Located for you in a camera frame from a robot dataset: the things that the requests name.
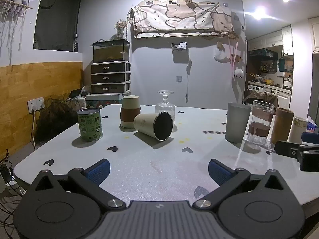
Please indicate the grey plastic cup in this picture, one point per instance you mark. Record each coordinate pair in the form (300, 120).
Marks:
(236, 124)

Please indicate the plain beige cup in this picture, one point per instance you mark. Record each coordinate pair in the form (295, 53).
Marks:
(144, 125)

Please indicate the small wall switch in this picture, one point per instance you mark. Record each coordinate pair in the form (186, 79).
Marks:
(179, 79)

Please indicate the beige cup with brown sleeve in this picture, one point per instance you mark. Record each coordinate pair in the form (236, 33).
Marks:
(130, 114)

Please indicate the white washing machine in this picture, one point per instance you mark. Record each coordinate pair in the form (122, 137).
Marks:
(280, 95)

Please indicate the dark tangled plant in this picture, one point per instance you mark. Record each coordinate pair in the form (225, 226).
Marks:
(56, 115)

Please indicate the white wall socket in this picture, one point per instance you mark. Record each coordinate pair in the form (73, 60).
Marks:
(35, 104)

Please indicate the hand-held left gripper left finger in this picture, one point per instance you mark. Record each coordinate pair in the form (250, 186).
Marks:
(97, 171)

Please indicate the glass fish tank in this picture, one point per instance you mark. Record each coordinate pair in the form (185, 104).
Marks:
(111, 52)

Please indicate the clear glass with brown bands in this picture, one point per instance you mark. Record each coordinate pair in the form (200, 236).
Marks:
(260, 129)

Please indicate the printed cloth on wall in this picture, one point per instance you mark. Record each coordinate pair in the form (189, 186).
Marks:
(179, 17)

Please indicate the dried flowers in vase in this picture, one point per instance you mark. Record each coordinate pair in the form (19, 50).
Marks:
(121, 28)

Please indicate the white plastic drawer unit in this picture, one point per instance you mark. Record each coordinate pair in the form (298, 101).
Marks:
(109, 78)

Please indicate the white sheep plush toy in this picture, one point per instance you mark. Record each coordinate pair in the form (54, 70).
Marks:
(238, 73)

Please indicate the floral paper cup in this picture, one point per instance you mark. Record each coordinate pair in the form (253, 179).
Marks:
(298, 129)

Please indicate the green hanging bottle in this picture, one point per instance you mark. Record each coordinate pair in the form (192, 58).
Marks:
(281, 64)

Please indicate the tissue pack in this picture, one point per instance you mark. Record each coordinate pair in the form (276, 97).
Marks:
(312, 125)

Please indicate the dark window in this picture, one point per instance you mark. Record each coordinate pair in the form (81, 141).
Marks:
(56, 20)

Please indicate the power strip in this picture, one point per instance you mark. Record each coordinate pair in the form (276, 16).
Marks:
(10, 179)

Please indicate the clear glass goblet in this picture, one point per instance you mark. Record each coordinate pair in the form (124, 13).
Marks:
(165, 107)

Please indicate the brown cylindrical cup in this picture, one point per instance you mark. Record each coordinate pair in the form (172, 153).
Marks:
(281, 127)

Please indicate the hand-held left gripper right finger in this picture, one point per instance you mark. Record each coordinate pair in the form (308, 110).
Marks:
(219, 171)

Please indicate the green tin can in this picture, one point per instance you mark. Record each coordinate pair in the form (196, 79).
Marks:
(89, 127)

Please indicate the white plastic bag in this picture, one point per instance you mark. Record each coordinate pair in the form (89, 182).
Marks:
(221, 55)

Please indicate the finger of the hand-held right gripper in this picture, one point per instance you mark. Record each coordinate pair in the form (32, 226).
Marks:
(310, 138)
(286, 148)

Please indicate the macrame wall hanging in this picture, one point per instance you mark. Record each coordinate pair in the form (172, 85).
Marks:
(10, 12)

